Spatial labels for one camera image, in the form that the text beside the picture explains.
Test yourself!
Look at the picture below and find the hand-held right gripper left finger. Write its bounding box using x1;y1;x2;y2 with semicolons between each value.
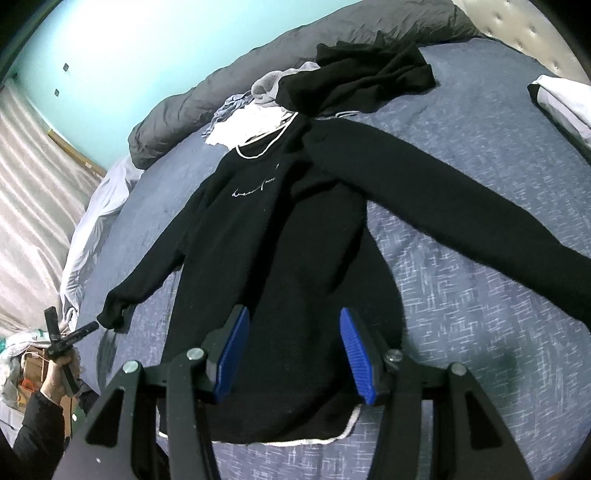
53;305;252;480

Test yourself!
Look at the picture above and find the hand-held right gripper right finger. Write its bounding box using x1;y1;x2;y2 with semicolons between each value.
340;308;534;480

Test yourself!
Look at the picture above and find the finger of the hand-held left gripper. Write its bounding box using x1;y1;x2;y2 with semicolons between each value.
66;321;100;345

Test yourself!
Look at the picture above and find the black sweater with white trim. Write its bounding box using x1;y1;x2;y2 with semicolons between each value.
98;113;591;446

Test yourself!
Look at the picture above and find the person's left forearm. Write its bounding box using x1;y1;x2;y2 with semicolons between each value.
11;390;70;480

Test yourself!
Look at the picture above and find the person's left hand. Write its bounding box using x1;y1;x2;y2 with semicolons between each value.
41;351;83;407

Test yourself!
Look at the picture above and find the brown cardboard box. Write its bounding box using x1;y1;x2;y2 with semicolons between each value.
22;352;80;437

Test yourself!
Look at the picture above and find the white green plastic bag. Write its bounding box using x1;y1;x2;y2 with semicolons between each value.
0;329;47;409

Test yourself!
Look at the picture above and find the blue patterned bed cover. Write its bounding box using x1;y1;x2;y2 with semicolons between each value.
76;37;591;480

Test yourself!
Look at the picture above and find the beige striped curtain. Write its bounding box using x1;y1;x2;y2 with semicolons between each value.
0;78;107;333

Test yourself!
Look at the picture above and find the white garment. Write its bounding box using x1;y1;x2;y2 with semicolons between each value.
203;104;296;151

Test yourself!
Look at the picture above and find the blue-grey garment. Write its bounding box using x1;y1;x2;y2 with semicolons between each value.
201;92;254;139

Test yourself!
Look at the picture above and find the rolled dark grey duvet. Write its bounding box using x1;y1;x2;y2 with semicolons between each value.
128;0;485;169

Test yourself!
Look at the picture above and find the grey garment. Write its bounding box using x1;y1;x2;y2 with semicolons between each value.
252;64;319;109

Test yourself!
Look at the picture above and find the black crumpled garment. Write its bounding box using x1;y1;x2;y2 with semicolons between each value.
281;41;437;118

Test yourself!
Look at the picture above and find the folded grey and white bedding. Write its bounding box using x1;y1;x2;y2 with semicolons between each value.
527;74;591;151

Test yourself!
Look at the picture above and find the cream tufted headboard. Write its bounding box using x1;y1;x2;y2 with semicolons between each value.
455;0;591;84

